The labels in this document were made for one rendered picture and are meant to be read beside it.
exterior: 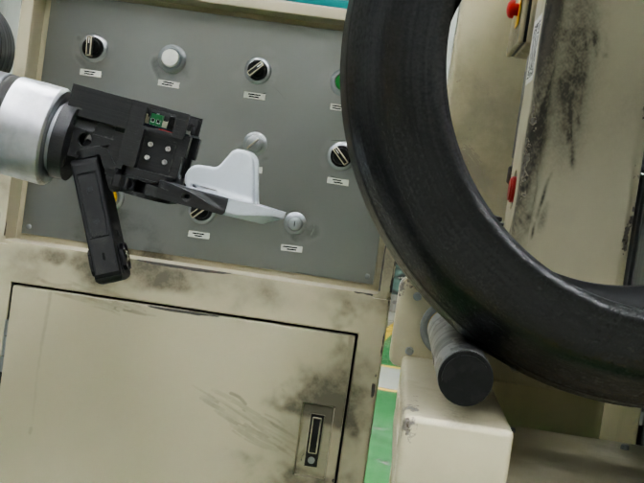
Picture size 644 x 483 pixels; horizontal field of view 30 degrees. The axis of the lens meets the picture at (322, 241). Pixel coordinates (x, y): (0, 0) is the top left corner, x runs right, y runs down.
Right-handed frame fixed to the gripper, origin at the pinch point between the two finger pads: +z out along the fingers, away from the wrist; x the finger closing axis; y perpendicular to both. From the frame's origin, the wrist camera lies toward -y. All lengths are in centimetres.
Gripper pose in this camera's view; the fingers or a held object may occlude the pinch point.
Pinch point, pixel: (268, 219)
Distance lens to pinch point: 107.4
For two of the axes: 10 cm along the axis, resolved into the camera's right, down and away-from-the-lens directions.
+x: 0.6, -0.4, 10.0
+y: 2.6, -9.6, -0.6
